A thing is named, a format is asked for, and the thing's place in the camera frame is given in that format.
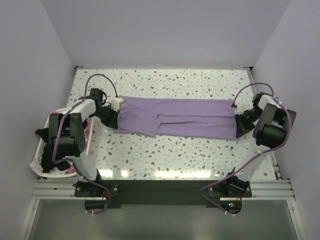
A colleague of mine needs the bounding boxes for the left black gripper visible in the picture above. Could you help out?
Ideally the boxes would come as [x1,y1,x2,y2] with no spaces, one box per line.
[92,105,120,129]

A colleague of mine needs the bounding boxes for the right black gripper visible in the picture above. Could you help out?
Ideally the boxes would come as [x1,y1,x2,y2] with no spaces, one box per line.
[234,106,262,138]

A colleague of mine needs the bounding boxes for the purple t shirt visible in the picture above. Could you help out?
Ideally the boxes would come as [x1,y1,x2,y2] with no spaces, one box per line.
[114,96,237,141]

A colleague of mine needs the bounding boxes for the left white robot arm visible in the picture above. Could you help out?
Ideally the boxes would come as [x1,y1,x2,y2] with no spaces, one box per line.
[47,88,126,196]

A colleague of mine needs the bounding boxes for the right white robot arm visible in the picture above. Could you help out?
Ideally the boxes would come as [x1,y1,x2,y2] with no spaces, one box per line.
[218,92,297,197]

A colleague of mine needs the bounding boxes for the pink garment in basket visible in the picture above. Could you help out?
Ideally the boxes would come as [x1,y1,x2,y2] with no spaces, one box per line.
[48,113,91,171]

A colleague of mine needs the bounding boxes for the black garment in basket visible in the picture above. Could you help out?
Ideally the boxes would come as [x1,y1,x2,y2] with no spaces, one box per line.
[35,120,73,173]

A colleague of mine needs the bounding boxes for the white laundry basket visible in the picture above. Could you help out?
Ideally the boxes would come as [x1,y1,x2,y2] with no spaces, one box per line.
[30,117,94,179]

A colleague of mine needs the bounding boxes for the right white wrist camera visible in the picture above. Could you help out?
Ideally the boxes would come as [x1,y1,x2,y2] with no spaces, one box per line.
[231,102,247,115]

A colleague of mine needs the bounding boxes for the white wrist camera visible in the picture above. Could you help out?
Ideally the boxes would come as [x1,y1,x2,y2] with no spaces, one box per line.
[231,102,247,115]
[110,97,126,112]

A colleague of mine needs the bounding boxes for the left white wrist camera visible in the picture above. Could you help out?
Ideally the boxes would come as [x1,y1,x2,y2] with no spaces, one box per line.
[110,97,126,112]

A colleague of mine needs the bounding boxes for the aluminium rail frame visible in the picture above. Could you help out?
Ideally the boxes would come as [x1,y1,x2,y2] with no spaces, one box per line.
[18,66,305,240]

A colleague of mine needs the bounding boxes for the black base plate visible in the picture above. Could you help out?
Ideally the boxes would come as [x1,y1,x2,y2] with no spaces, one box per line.
[73,177,252,213]

